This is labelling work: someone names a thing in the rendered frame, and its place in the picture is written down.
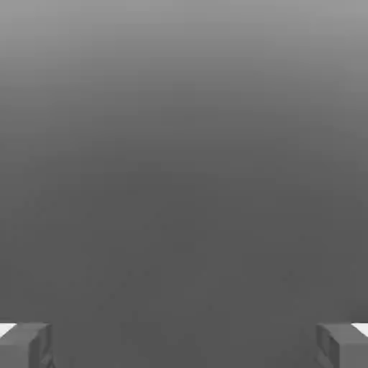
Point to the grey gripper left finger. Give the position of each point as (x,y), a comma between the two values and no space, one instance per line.
(20,345)

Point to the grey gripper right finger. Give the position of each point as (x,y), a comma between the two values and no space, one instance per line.
(348,345)

